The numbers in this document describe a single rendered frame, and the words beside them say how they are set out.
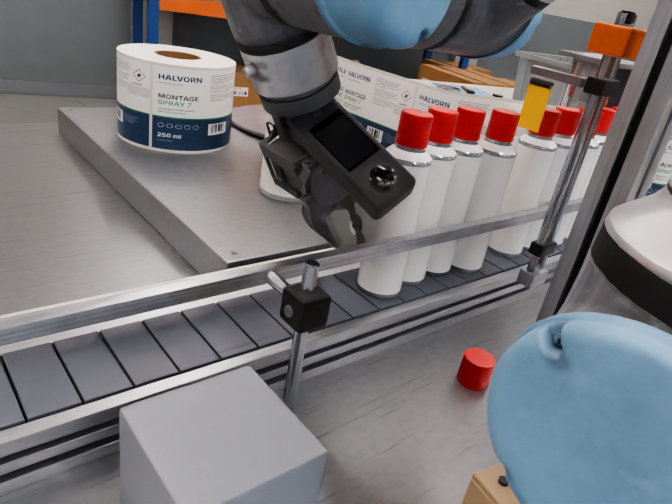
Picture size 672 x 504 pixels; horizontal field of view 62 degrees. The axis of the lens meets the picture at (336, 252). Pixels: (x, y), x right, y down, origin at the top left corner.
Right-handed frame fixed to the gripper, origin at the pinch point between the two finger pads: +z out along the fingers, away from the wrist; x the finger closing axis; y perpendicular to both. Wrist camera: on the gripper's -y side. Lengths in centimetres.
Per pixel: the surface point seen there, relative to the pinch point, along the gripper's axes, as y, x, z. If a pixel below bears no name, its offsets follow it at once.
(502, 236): -0.1, -22.3, 15.6
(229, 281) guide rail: -3.9, 14.8, -11.4
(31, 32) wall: 442, -36, 76
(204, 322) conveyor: 1.8, 17.6, -3.9
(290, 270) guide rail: -3.9, 9.6, -8.2
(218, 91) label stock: 48.7, -9.9, -0.3
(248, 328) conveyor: -0.8, 14.8, -2.3
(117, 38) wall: 430, -88, 103
